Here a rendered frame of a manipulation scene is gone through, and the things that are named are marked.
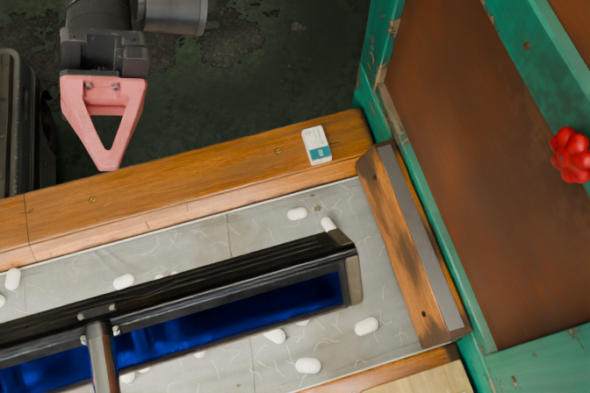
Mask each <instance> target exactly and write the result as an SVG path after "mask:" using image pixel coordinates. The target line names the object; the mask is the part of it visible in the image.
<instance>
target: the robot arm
mask: <svg viewBox="0 0 590 393"><path fill-rule="evenodd" d="M207 9H208V0H133V13H134V19H135V21H137V22H140V29H141V32H136V31H133V27H132V23H131V19H132V17H131V7H130V0H65V18H66V27H63V28H61V30H60V36H61V71H60V86H61V115H62V119H63V120H65V121H68V122H69V123H70V124H71V126H72V127H73V129H74V130H75V132H76V134H77V135H78V137H79V138H80V140H81V141H82V143H83V144H84V146H85V147H86V149H87V151H88V153H89V154H90V157H91V158H92V160H93V161H94V162H95V164H96V166H97V168H98V170H100V171H116V170H118V169H119V165H120V163H121V161H122V159H123V156H124V154H125V151H126V148H127V146H128V144H129V141H130V139H131V138H132V135H133V132H134V129H135V127H136V125H137V124H138V121H139V119H140V116H141V113H142V111H143V107H144V102H145V96H146V93H147V87H148V83H147V78H148V68H149V56H148V43H147V42H146V35H145V33H143V32H157V33H169V34H182V35H194V36H201V35H202V34H203V32H204V30H205V24H206V19H207ZM92 115H117V116H123V118H122V120H121V123H120V126H119V130H118V132H117V135H116V138H115V140H114V142H113V145H112V149H110V150H106V149H104V146H103V144H102V142H101V140H100V138H99V137H98V134H97V131H96V129H95V127H94V125H93V123H92V121H91V118H90V116H92Z"/></svg>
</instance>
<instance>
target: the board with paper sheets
mask: <svg viewBox="0 0 590 393"><path fill-rule="evenodd" d="M463 392H465V393H473V390H472V388H471V385H470V382H469V379H468V377H467V374H466V373H465V370H464V366H463V364H462V362H461V360H457V361H453V362H450V363H446V364H443V365H441V366H438V367H435V368H431V369H428V370H424V371H421V372H419V373H416V374H413V375H409V376H406V377H403V378H400V379H397V380H394V381H391V382H387V383H384V384H381V385H378V386H375V387H372V388H369V389H365V390H362V391H361V393H463Z"/></svg>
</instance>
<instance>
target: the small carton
mask: <svg viewBox="0 0 590 393"><path fill-rule="evenodd" d="M302 138H303V140H304V143H305V146H306V151H307V153H308V156H309V159H310V162H311V164H312V165H316V164H320V163H323V162H326V161H331V160H332V154H331V151H330V148H329V145H328V143H327V139H326V136H325V133H324V131H323V129H322V126H321V125H319V126H315V127H312V128H308V129H305V130H302Z"/></svg>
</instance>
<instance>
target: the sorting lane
mask: <svg viewBox="0 0 590 393"><path fill-rule="evenodd" d="M299 207H304V208H306V210H307V214H306V216H305V217H304V218H299V219H296V220H290V219H289V218H288V212H289V210H292V209H297V208H299ZM324 217H328V218H330V219H331V220H332V222H333V223H334V225H335V226H336V228H339V229H341V230H342V231H343V232H344V233H345V234H346V235H347V236H348V237H349V238H350V239H351V240H352V241H353V242H354V243H355V244H356V248H357V251H358V253H359V260H360V268H361V275H362V283H363V302H362V303H361V304H358V305H355V306H349V308H346V309H343V310H340V311H335V312H332V313H329V314H326V315H323V316H320V317H317V318H312V319H309V322H308V323H307V324H306V325H303V326H301V325H296V324H294V325H288V326H286V327H282V328H279V329H281V330H282V331H283V332H284V334H285V340H284V342H283V343H280V344H277V343H275V342H273V341H272V340H270V339H268V338H266V337H265V336H264V335H263V334H259V335H256V336H253V337H250V338H247V339H242V340H239V341H235V342H233V343H230V344H226V345H224V346H221V347H215V348H213V349H209V350H206V351H205V355H204V356H203V357H202V358H197V357H195V355H194V354H192V355H189V356H186V357H183V358H180V359H177V360H174V361H169V362H166V363H163V364H160V365H157V366H153V367H151V368H150V369H149V370H148V372H146V373H141V372H139V371H136V372H134V373H135V376H134V379H133V380H132V381H131V382H130V383H123V382H121V383H122V389H123V393H294V392H297V391H301V390H303V389H308V388H311V387H313V386H317V385H320V384H322V383H325V382H330V381H333V380H336V379H339V378H342V377H344V376H347V375H353V374H355V373H358V372H361V371H364V370H366V369H370V368H375V367H377V366H380V365H383V364H386V363H389V362H392V361H396V360H399V359H403V358H406V357H408V356H411V355H414V354H419V353H422V352H425V351H428V350H430V349H433V348H437V347H441V346H444V345H447V344H449V343H451V342H446V343H443V344H441V345H438V346H435V347H430V348H427V349H423V348H421V343H420V341H419V339H418V336H417V333H416V331H415V329H414V325H413V322H412V319H411V318H410V315H409V312H408V309H407V306H406V303H405V301H404V298H403V296H402V293H401V291H400V288H399V284H398V282H397V279H396V276H395V274H394V271H393V268H392V264H391V262H390V259H389V256H388V253H387V251H386V248H385V243H384V241H383V239H382V236H381V234H380V231H379V229H378V225H377V222H376V219H375V217H374V215H373V212H372V210H371V207H370V204H369V201H368V199H367V196H366V195H365V192H364V190H363V185H362V183H361V181H360V179H359V177H358V176H356V177H352V178H349V179H346V180H342V181H339V182H333V183H330V184H327V185H323V186H319V187H317V188H313V189H308V190H304V191H300V192H298V193H294V194H290V195H288V196H281V197H279V198H275V199H271V200H269V201H265V202H261V203H259V204H252V205H250V206H246V207H242V208H240V209H236V210H232V211H227V212H223V213H220V214H217V215H213V216H210V217H207V218H201V219H198V220H194V221H191V222H188V223H184V224H181V225H175V226H172V227H169V228H165V229H162V230H159V231H155V232H150V233H146V234H143V235H140V236H136V237H133V238H130V239H124V240H121V241H117V242H114V243H111V244H107V245H104V246H100V247H95V248H91V249H88V250H85V251H81V252H78V253H75V254H69V255H66V256H62V257H59V258H56V259H52V260H49V261H43V262H40V263H37V264H33V265H30V266H27V267H23V268H18V269H19V271H20V273H21V275H20V280H19V285H18V287H17V288H16V289H14V290H9V289H6V287H5V280H6V276H7V273H8V272H4V273H1V274H0V295H1V296H3V297H4V298H5V304H4V305H3V306H2V307H0V323H3V322H6V321H9V320H13V319H15V318H21V317H24V316H27V315H31V314H34V313H37V312H41V311H46V310H49V309H53V308H55V307H59V306H62V305H65V304H71V303H74V302H77V301H81V300H83V299H87V298H90V297H95V296H99V295H102V294H105V293H108V292H112V291H114V290H117V289H115V288H114V287H113V281H114V280H115V279H116V278H118V277H121V276H122V275H126V274H130V275H132V276H133V277H134V281H133V283H132V284H131V285H129V286H127V287H130V286H133V285H136V284H140V283H143V282H148V281H152V280H154V279H155V278H156V276H157V275H159V274H164V275H166V276H168V275H171V273H172V272H174V271H178V272H183V271H186V270H189V269H193V268H198V267H201V266H204V265H208V264H211V263H214V262H217V261H223V260H226V259H229V258H233V257H235V256H239V255H242V254H248V253H251V252H254V251H257V250H261V249H264V248H267V247H273V246H275V245H279V244H282V243H285V242H288V241H292V240H295V239H301V238H304V237H307V236H310V235H314V234H316V233H320V232H326V230H325V228H324V227H323V226H322V225H321V220H322V219H323V218H324ZM127 287H126V288H127ZM370 317H372V318H375V319H376V320H377V321H378V328H377V330H376V331H374V332H370V333H368V334H366V335H364V336H359V335H357V334H356V332H355V325H356V324H357V323H358V322H360V321H362V320H364V319H366V318H370ZM300 358H313V359H317V360H318V361H319V362H320V365H321V367H320V371H319V372H318V373H316V374H308V373H300V372H299V371H298V370H297V369H296V366H295V365H296V362H297V360H298V359H300Z"/></svg>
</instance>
